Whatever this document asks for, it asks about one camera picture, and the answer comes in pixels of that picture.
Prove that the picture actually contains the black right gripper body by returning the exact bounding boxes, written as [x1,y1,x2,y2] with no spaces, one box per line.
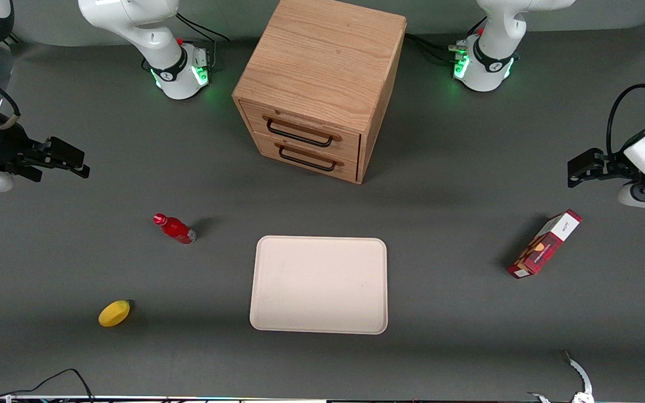
[0,120,50,172]

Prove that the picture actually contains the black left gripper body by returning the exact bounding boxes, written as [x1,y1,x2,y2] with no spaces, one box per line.
[602,150,637,170]

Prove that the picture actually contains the red coke bottle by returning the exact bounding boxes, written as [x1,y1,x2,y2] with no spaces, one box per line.
[153,213,197,245]

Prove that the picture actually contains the cream rectangular tray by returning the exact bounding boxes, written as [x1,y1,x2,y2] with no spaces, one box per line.
[249,236,389,335]

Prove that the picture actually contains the red plaid shortbread box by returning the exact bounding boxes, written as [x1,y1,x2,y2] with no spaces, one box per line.
[507,209,583,279]

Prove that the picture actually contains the yellow lemon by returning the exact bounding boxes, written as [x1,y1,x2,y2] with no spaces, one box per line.
[99,300,132,327]

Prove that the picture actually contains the shorter wooden drawer front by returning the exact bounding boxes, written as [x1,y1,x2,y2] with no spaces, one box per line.
[251,130,360,183]

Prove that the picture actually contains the serrated white strip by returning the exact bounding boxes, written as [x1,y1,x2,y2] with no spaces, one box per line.
[563,350,595,403]

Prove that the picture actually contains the taller wooden drawer front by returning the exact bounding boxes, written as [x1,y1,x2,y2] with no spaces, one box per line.
[239,100,362,164]

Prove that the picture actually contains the wooden drawer cabinet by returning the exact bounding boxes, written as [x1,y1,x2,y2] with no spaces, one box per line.
[232,0,408,185]

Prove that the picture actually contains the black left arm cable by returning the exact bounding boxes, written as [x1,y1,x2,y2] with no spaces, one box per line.
[606,83,645,158]

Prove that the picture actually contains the black right base cables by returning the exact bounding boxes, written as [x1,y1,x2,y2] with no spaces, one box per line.
[176,12,231,71]

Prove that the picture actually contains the black base cables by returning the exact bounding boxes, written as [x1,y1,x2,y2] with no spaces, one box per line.
[405,17,487,65]
[176,12,231,71]

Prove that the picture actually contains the black left base cables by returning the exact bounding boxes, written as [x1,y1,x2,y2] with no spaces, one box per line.
[405,17,487,65]

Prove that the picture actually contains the thin black table-edge cable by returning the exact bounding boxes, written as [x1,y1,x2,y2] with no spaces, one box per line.
[0,368,95,403]

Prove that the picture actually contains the longer black drawer handle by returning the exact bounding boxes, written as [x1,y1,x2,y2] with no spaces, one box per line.
[266,118,335,149]

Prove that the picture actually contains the shorter black drawer handle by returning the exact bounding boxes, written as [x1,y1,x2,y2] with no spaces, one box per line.
[278,144,338,172]

